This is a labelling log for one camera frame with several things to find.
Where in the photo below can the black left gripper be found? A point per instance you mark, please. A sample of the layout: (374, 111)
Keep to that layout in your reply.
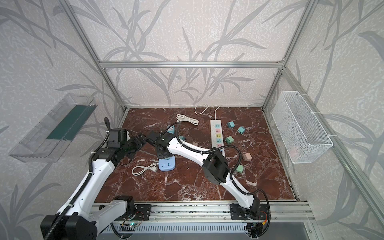
(135, 144)

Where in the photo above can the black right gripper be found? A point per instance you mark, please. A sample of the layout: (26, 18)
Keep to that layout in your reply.
(154, 137)

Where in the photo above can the light blue square socket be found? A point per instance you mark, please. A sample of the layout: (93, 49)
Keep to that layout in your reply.
(167, 164)

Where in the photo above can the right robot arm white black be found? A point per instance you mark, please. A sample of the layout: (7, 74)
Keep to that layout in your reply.
(215, 166)

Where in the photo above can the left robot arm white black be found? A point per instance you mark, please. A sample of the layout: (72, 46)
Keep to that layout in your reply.
(74, 220)

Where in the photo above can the green charger plug by strip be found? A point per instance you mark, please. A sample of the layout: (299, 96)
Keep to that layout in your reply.
(229, 140)

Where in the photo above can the teal charger plug far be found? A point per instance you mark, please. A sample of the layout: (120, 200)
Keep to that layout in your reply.
(231, 124)

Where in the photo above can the teal charger plug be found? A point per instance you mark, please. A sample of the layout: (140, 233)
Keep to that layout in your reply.
(241, 130)
(231, 124)

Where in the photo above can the teal charger plug right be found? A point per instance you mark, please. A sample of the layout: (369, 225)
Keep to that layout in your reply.
(241, 130)

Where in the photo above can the green charger plug front right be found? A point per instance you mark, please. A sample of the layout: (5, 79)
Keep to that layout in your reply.
(240, 169)

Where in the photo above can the pink charger plug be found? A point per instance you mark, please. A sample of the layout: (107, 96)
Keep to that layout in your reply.
(247, 157)

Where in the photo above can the teal power strip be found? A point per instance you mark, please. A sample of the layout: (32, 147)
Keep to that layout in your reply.
(171, 130)

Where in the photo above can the long white power strip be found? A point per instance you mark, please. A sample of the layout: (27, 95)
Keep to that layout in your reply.
(216, 133)

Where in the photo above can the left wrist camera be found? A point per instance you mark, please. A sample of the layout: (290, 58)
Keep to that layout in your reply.
(117, 138)

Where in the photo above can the coiled white cable teal strip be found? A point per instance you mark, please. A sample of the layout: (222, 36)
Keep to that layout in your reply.
(184, 118)

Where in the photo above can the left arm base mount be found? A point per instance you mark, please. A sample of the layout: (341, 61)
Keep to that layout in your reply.
(141, 213)

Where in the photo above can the clear plastic wall tray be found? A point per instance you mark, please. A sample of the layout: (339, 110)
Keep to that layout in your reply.
(50, 138)

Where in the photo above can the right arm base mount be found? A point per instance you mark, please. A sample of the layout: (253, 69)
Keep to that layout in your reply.
(239, 213)

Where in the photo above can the aluminium frame rail front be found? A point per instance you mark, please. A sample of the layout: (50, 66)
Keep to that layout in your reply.
(219, 212)

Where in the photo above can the white wire mesh basket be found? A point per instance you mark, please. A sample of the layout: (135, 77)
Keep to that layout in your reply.
(303, 135)

